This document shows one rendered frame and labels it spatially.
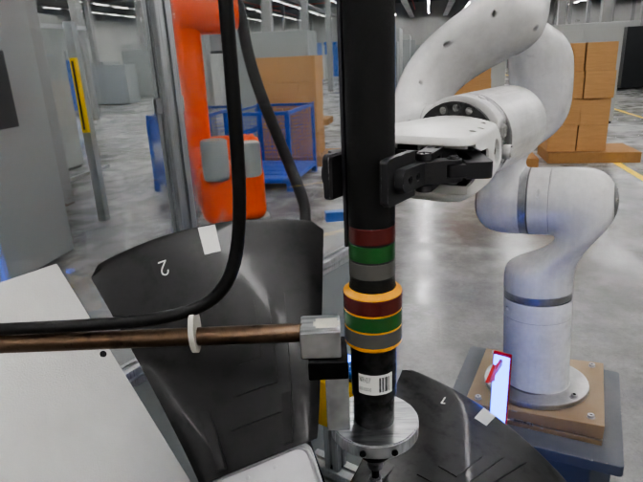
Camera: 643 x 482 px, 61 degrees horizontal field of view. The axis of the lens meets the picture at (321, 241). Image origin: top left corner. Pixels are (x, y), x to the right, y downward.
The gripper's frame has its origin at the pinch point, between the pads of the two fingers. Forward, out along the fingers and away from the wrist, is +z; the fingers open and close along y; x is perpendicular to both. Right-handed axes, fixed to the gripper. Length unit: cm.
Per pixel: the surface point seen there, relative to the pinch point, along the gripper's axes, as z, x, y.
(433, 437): -15.4, -32.5, 1.2
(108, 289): 5.6, -11.8, 24.9
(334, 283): -98, -59, 70
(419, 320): -250, -149, 112
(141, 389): -25, -56, 70
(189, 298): 1.7, -12.8, 18.4
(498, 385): -34.4, -36.2, 0.0
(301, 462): 4.2, -23.0, 4.2
